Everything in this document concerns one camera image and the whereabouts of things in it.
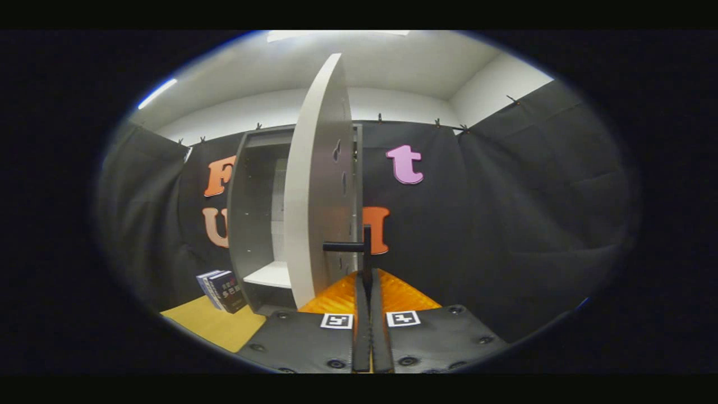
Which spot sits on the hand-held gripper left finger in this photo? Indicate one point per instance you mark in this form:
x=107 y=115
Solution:
x=303 y=342

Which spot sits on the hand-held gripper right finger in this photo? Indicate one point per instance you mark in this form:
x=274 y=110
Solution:
x=443 y=336

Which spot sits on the white cabinet shelf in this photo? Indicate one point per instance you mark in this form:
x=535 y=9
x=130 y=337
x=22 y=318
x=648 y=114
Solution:
x=272 y=275

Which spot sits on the dark cover book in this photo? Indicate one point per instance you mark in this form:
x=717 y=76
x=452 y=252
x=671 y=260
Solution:
x=231 y=292

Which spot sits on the black backdrop cloth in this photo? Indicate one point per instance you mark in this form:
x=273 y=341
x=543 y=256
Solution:
x=505 y=224

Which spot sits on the grey cabinet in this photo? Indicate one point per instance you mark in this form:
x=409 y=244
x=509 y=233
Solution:
x=252 y=213

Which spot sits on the ceiling light panel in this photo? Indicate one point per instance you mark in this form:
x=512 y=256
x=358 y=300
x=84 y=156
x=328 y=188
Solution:
x=336 y=36
x=157 y=93

